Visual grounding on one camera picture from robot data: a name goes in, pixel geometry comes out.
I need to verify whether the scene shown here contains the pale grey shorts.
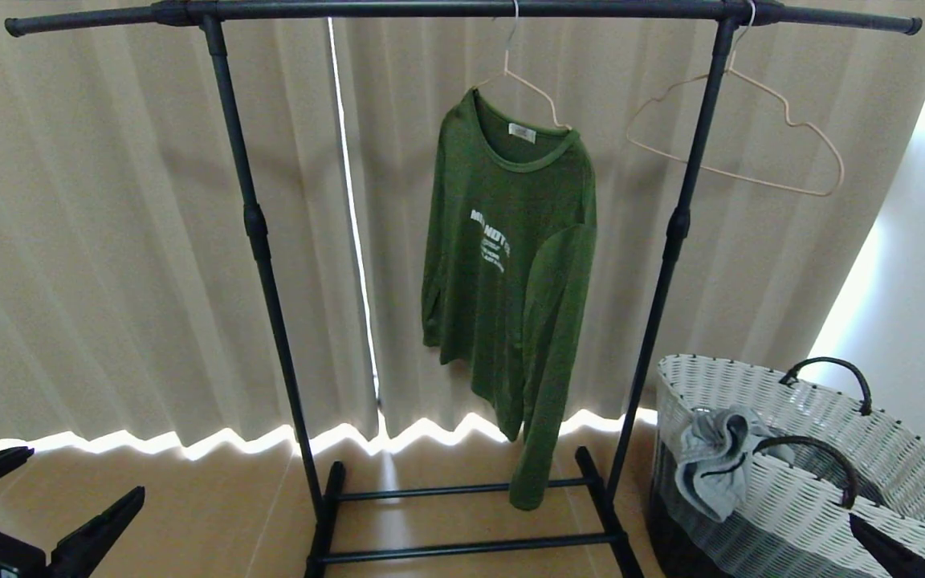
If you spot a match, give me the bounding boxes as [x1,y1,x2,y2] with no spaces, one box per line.
[674,405,794,523]

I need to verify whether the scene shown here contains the green sleeveless top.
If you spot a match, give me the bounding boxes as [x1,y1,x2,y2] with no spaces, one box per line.
[421,87,598,512]

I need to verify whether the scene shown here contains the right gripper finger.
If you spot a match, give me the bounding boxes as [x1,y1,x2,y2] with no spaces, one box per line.
[848,512,925,578]

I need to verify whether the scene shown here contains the black clothes rack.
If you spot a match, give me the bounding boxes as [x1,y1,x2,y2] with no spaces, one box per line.
[5,0,923,578]

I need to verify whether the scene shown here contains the white laundry basket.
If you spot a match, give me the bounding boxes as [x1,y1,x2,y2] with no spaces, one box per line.
[646,353,925,578]

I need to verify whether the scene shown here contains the beige curtain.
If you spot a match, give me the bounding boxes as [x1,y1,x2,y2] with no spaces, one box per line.
[0,0,925,462]

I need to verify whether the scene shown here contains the pink clothes hanger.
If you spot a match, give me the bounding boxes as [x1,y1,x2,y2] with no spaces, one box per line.
[625,0,846,198]
[473,0,573,132]

